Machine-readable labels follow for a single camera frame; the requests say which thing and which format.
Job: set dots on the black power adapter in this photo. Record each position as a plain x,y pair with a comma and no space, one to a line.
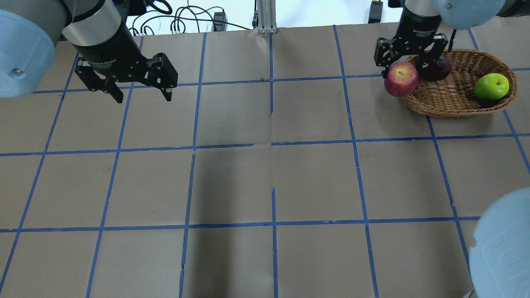
375,11

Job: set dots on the wicker basket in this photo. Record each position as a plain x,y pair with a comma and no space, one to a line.
454,96

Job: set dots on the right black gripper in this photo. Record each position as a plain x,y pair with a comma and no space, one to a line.
419,25

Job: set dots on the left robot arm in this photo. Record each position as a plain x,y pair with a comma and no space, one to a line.
30,30

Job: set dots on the dark red apple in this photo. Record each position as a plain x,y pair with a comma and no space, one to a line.
437,70

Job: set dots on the red yellow apple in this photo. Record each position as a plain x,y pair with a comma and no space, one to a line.
402,79

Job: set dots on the aluminium frame post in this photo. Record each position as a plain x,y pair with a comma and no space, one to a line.
265,16

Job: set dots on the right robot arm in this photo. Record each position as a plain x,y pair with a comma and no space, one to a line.
465,14

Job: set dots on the green apple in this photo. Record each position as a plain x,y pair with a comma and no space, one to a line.
491,87

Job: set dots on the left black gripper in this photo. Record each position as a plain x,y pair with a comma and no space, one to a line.
108,50

